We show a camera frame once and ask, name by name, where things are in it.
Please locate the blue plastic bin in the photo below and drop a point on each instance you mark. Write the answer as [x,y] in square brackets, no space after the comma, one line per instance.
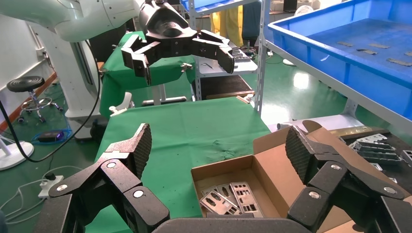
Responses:
[206,4]

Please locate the white power strip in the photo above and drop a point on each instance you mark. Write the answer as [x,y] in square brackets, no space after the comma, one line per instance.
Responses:
[50,186]

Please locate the black rubber pad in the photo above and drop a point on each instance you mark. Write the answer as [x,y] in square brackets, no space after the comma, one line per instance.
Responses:
[222,85]

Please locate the black round stool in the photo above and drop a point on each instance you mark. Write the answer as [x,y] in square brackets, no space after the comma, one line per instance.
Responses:
[25,84]

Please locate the grey perforated shelf post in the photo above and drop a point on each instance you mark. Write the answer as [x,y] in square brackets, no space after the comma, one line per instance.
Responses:
[260,58]

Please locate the small black electronic box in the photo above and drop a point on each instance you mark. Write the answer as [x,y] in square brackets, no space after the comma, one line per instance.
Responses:
[51,136]

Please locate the tan tape strip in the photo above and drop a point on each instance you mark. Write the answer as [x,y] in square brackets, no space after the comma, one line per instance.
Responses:
[399,62]
[367,51]
[379,46]
[345,44]
[408,54]

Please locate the blue garment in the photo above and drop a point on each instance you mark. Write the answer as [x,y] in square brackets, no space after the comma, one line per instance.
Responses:
[252,22]

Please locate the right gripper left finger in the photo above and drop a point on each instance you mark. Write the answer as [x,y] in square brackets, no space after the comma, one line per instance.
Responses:
[122,170]

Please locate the yellow garment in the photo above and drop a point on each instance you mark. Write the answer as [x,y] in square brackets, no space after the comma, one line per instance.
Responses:
[225,25]

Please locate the silver metal bracket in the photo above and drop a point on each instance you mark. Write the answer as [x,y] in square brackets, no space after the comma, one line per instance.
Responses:
[371,139]
[375,148]

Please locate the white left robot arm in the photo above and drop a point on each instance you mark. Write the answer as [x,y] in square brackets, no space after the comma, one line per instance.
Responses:
[80,19]

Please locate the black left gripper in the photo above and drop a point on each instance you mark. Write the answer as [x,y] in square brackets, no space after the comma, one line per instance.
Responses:
[164,25]

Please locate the white pipe fitting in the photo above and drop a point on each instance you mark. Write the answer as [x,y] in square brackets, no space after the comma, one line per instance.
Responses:
[284,126]

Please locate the white round stand base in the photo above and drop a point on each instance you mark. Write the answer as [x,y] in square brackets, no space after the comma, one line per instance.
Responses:
[11,154]

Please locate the grey metal rack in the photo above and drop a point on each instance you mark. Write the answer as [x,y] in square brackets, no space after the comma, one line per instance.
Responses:
[197,86]

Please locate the silver binder clip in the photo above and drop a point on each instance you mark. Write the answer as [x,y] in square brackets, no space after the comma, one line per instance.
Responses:
[186,67]

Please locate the stack of metal plates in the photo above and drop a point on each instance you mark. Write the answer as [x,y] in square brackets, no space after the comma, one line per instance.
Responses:
[241,54]

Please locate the silver I/O shield plate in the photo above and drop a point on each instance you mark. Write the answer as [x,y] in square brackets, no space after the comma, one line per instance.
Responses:
[217,188]
[220,201]
[248,193]

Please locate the blue plastic tray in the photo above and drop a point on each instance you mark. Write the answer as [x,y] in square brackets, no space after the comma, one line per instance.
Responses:
[370,77]

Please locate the white robot torso column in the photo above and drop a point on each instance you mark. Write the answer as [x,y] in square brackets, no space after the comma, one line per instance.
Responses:
[61,74]

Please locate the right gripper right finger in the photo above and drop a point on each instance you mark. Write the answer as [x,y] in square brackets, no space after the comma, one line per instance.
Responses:
[322,160]

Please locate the green table cloth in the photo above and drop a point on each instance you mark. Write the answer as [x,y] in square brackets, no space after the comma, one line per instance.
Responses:
[193,128]
[112,80]

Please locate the brown cardboard box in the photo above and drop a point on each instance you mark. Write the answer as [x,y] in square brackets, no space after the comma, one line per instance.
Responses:
[267,167]

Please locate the wooden board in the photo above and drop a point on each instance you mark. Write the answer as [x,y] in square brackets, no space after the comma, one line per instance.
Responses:
[230,95]

